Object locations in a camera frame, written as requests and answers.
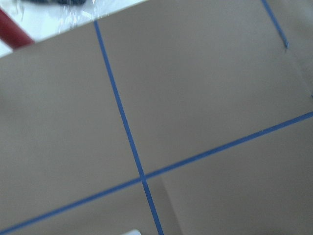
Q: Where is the clear plastic storage box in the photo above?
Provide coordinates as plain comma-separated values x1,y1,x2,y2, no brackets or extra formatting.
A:
122,229,141,235

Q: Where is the clear crumpled plastic wrap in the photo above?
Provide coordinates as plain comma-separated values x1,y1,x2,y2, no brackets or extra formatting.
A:
12,0,144,34

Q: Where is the red cylinder bottle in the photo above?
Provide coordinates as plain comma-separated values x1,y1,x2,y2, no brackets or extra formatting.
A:
0,9,35,50

